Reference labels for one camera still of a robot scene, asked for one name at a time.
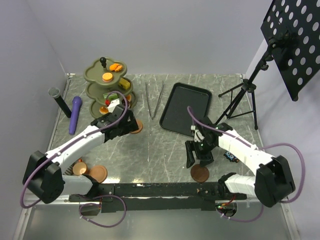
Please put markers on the pink macaron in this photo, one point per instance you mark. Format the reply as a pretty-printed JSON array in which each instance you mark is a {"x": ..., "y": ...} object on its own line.
[{"x": 107, "y": 80}]

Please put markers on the black handheld microphone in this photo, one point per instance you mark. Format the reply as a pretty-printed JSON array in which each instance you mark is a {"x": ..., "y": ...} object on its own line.
[{"x": 55, "y": 93}]

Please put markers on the light wooden coaster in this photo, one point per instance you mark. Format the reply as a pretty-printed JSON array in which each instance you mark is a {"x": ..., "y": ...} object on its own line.
[
  {"x": 140, "y": 127},
  {"x": 99, "y": 173}
]

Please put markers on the metal tongs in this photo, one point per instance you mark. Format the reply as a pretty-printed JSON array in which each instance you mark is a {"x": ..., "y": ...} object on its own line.
[{"x": 153, "y": 111}]

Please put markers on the orange flower cookie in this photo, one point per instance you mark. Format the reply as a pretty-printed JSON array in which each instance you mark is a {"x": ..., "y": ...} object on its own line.
[{"x": 113, "y": 66}]

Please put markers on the orange glazed donut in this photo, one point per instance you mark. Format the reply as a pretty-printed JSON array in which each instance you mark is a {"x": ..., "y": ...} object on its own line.
[{"x": 103, "y": 110}]

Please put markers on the dark wooden coaster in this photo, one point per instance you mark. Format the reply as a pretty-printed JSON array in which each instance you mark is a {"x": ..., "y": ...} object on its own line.
[{"x": 199, "y": 174}]

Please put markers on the small owl sticker box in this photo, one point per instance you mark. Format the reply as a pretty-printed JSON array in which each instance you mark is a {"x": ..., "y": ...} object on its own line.
[{"x": 229, "y": 156}]

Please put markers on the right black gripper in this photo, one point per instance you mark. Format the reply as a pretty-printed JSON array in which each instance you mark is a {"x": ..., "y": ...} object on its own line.
[{"x": 191, "y": 146}]

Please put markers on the yellow layered cake slice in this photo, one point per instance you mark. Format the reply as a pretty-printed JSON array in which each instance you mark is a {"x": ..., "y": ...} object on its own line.
[{"x": 124, "y": 84}]

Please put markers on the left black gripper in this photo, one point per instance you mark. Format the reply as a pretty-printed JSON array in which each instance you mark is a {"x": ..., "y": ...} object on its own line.
[{"x": 131, "y": 126}]

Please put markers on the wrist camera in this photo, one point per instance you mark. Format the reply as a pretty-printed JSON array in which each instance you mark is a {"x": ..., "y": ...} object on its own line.
[
  {"x": 111, "y": 104},
  {"x": 198, "y": 137}
]

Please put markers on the black perforated board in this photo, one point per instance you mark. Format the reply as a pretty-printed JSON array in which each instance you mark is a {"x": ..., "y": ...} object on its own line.
[{"x": 295, "y": 25}]

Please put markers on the green layered cake slice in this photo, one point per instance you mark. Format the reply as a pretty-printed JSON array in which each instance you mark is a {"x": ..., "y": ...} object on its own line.
[{"x": 110, "y": 96}]

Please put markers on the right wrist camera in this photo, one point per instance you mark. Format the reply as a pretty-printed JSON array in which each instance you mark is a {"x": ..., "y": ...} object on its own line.
[{"x": 198, "y": 137}]

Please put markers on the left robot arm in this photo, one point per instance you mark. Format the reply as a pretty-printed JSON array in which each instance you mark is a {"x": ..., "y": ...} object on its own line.
[{"x": 44, "y": 175}]

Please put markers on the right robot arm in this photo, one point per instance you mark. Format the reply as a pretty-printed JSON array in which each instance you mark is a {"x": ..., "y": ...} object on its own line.
[{"x": 272, "y": 178}]

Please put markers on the copper cup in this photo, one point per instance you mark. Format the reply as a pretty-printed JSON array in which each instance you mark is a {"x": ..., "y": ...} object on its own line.
[{"x": 80, "y": 168}]

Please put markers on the green three-tier serving stand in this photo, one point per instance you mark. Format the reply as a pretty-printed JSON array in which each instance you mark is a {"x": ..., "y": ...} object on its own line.
[{"x": 96, "y": 87}]

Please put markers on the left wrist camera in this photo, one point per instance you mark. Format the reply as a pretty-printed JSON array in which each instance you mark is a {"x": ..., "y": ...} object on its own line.
[{"x": 111, "y": 104}]

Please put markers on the black tripod stand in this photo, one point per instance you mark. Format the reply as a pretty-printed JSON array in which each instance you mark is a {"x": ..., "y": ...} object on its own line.
[{"x": 247, "y": 86}]

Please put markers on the black serving tray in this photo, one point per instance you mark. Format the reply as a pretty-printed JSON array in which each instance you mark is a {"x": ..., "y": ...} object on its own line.
[{"x": 175, "y": 116}]

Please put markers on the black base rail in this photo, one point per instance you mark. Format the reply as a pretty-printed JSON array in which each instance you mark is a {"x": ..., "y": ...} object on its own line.
[{"x": 159, "y": 196}]

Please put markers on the purple handled tool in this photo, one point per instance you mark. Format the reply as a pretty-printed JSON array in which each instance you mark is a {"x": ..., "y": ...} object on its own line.
[{"x": 76, "y": 106}]

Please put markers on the round orange cracker biscuit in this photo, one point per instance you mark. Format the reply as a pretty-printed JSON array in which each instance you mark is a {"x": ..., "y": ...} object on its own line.
[{"x": 107, "y": 75}]

